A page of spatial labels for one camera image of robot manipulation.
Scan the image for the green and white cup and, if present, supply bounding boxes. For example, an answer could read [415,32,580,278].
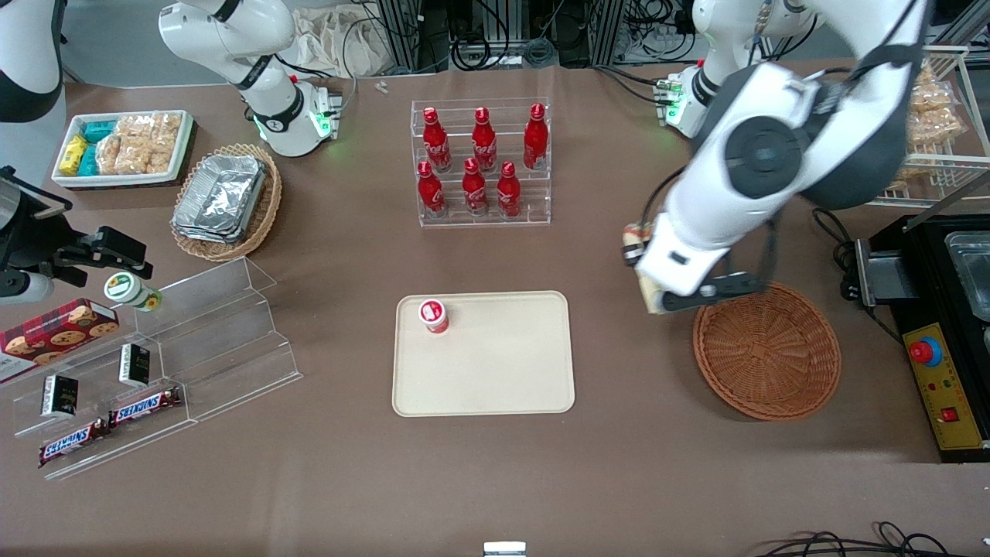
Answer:
[104,272,163,313]

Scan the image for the grey metal bracket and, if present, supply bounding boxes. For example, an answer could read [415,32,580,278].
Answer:
[855,236,921,308]

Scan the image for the clear acrylic bottle rack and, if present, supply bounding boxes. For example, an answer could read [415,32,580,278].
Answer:
[410,97,553,228]

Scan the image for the beige plastic serving tray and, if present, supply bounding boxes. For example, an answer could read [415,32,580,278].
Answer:
[391,290,576,419]

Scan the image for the coiled black cable bundle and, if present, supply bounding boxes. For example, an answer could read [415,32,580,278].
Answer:
[451,32,558,72]

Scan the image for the small black box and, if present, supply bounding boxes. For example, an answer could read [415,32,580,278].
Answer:
[118,343,152,388]
[40,374,80,420]

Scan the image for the red plaid cookie box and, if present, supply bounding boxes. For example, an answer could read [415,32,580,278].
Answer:
[0,298,121,385]

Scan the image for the snickers chocolate bar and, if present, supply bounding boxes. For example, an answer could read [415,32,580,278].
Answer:
[38,419,111,469]
[108,386,183,429]

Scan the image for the white rectangular snack tray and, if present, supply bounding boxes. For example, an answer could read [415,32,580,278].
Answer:
[51,109,196,190]

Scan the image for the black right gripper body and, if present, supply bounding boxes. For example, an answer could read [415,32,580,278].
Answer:
[0,172,80,273]

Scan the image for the black appliance power cable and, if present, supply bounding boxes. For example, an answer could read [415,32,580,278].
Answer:
[811,207,869,304]

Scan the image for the yellow snack packet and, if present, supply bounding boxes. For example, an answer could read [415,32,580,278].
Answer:
[59,133,89,177]

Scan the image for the red cola bottle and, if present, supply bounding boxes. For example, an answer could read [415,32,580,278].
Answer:
[471,107,498,173]
[462,158,490,217]
[523,103,549,171]
[422,107,452,173]
[496,161,522,218]
[417,160,447,219]

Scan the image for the red and white cup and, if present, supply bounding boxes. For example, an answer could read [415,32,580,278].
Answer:
[418,298,451,335]

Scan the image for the steel appliance pan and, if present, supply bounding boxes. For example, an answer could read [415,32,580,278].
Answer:
[945,231,990,323]

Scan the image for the black countertop appliance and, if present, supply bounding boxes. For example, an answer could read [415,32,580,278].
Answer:
[865,213,990,465]

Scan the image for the clear acrylic stepped shelf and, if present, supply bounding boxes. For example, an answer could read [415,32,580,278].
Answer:
[0,309,196,482]
[133,257,304,423]

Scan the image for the oval wicker basket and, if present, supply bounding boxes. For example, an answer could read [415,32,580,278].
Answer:
[169,143,283,263]

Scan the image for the bagged fried snack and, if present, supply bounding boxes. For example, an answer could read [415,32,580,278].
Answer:
[910,77,957,114]
[888,153,938,191]
[905,108,968,148]

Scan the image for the clear bag of rice crackers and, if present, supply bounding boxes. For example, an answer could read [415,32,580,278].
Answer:
[150,113,183,174]
[116,114,155,176]
[96,133,125,176]

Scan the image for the round brown wicker basket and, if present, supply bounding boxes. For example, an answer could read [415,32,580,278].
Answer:
[692,281,842,422]

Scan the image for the black floor cables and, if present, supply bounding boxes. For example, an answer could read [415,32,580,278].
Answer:
[754,521,956,557]

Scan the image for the stack of foil trays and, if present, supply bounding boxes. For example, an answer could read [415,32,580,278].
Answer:
[170,153,269,245]

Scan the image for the yellow emergency stop panel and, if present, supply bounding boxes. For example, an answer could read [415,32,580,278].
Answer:
[903,323,988,452]

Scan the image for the beige cloth bag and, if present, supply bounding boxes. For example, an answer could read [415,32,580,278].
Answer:
[288,5,397,79]

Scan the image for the white wire rack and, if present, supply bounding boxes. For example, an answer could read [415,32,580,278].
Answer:
[866,44,990,208]

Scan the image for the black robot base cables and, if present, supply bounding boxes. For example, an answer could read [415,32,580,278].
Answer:
[594,64,669,106]

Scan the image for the triangular sandwich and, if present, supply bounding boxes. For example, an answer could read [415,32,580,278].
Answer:
[623,222,667,316]

